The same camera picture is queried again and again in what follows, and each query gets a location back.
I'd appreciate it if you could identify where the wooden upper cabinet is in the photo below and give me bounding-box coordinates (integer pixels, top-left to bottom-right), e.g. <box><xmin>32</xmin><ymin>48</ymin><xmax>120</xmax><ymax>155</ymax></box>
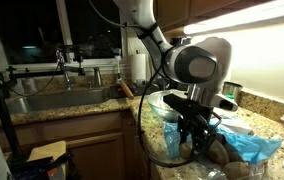
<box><xmin>154</xmin><ymin>0</ymin><xmax>272</xmax><ymax>31</ymax></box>

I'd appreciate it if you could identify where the steel cup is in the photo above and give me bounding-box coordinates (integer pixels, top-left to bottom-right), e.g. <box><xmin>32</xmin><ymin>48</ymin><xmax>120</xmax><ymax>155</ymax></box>
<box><xmin>222</xmin><ymin>82</ymin><xmax>243</xmax><ymax>101</ymax></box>

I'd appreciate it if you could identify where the black camera stand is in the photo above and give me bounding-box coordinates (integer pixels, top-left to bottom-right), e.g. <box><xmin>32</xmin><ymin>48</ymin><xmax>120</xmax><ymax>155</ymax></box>
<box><xmin>0</xmin><ymin>45</ymin><xmax>85</xmax><ymax>167</ymax></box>

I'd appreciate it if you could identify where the steel soap dispenser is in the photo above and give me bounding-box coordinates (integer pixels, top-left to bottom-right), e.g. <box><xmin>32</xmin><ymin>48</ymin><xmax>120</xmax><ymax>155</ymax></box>
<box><xmin>93</xmin><ymin>67</ymin><xmax>103</xmax><ymax>87</ymax></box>

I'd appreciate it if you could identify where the paper towel roll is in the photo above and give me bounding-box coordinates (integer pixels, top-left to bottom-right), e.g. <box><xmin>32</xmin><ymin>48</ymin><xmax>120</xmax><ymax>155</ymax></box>
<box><xmin>130</xmin><ymin>50</ymin><xmax>146</xmax><ymax>83</ymax></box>

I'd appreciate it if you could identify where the wooden handled brush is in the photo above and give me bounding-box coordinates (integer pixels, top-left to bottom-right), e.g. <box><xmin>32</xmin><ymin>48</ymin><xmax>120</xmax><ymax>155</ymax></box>
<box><xmin>115</xmin><ymin>55</ymin><xmax>134</xmax><ymax>100</ymax></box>

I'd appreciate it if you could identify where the glass bowl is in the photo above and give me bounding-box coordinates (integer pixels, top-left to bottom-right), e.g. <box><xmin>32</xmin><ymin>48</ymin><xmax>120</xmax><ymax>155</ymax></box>
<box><xmin>147</xmin><ymin>89</ymin><xmax>187</xmax><ymax>123</ymax></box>

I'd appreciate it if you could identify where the stainless steel sink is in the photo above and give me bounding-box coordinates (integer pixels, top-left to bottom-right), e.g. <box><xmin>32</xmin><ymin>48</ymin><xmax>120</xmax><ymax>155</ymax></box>
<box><xmin>7</xmin><ymin>89</ymin><xmax>110</xmax><ymax>114</ymax></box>

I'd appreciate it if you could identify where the cardboard box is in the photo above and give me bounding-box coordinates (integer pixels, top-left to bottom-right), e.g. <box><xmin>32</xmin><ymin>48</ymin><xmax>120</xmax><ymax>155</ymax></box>
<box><xmin>27</xmin><ymin>140</ymin><xmax>68</xmax><ymax>180</ymax></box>

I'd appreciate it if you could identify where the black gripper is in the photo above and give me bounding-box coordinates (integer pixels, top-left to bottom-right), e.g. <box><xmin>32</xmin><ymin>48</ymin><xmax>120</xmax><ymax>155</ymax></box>
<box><xmin>164</xmin><ymin>94</ymin><xmax>219</xmax><ymax>154</ymax></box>

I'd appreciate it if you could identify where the under-cabinet light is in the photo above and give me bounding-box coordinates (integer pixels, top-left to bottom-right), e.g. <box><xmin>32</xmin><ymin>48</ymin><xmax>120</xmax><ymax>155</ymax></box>
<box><xmin>183</xmin><ymin>0</ymin><xmax>284</xmax><ymax>35</ymax></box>

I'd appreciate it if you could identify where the wooden cabinet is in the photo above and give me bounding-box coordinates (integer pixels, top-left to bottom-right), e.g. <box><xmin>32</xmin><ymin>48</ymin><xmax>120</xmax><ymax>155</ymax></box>
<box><xmin>154</xmin><ymin>0</ymin><xmax>272</xmax><ymax>31</ymax></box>
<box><xmin>0</xmin><ymin>109</ymin><xmax>163</xmax><ymax>180</ymax></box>

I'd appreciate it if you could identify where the potato in bag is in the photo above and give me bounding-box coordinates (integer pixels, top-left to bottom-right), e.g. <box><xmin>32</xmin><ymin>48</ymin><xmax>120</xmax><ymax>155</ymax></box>
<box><xmin>224</xmin><ymin>143</ymin><xmax>243</xmax><ymax>162</ymax></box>
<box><xmin>207</xmin><ymin>140</ymin><xmax>230</xmax><ymax>166</ymax></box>
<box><xmin>223</xmin><ymin>162</ymin><xmax>252</xmax><ymax>180</ymax></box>

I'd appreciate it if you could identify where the kitchen faucet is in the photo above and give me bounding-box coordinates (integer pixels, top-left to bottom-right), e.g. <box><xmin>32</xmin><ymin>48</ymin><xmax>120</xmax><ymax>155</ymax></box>
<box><xmin>56</xmin><ymin>50</ymin><xmax>72</xmax><ymax>91</ymax></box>

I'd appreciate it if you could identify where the wooden lower cabinet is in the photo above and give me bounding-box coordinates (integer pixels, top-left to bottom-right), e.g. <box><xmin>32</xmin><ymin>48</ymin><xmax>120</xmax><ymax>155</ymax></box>
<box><xmin>0</xmin><ymin>109</ymin><xmax>163</xmax><ymax>180</ymax></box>

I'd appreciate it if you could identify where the blue plastic potato bag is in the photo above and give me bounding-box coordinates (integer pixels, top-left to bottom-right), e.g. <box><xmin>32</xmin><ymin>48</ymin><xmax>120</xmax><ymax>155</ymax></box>
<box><xmin>164</xmin><ymin>118</ymin><xmax>282</xmax><ymax>170</ymax></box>

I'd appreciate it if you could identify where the small green-capped bottle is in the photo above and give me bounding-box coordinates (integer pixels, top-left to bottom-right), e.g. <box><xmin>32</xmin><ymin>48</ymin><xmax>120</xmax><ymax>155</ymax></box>
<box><xmin>226</xmin><ymin>94</ymin><xmax>234</xmax><ymax>100</ymax></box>

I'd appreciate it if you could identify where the black coffee maker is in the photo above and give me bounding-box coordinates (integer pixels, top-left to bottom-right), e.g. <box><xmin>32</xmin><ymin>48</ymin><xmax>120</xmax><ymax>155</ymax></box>
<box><xmin>170</xmin><ymin>36</ymin><xmax>191</xmax><ymax>46</ymax></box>

